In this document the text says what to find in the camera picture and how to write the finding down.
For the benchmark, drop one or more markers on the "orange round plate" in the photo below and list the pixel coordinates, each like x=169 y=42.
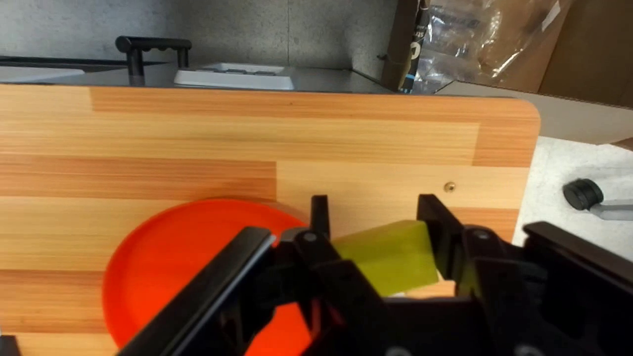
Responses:
x=179 y=264

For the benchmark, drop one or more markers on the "clear plastic bag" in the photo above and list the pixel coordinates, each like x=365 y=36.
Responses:
x=476 y=36

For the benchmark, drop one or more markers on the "yellow block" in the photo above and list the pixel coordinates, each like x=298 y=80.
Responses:
x=397 y=258

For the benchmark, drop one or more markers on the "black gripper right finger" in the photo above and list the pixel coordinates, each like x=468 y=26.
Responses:
x=448 y=244

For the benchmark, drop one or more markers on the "black knob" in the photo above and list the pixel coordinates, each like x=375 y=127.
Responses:
x=583 y=194

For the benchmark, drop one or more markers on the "brown cardboard box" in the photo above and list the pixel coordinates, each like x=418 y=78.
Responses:
x=581 y=52

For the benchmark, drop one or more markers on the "white flat plate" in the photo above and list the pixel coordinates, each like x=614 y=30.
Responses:
x=234 y=76

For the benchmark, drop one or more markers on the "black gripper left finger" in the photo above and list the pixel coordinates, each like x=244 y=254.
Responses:
x=321 y=244

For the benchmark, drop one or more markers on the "black clamp orange grip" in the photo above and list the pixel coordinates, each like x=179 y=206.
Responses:
x=137 y=52

